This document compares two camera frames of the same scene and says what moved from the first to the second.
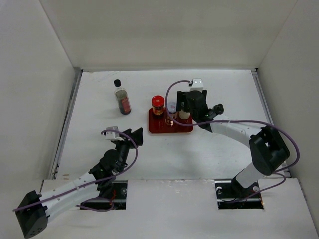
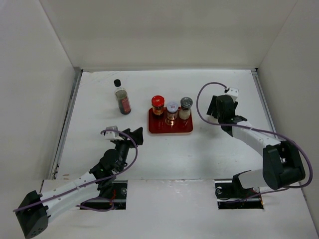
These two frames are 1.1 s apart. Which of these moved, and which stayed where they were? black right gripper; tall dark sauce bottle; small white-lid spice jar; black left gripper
Moved: black right gripper
Stayed: black left gripper; tall dark sauce bottle; small white-lid spice jar
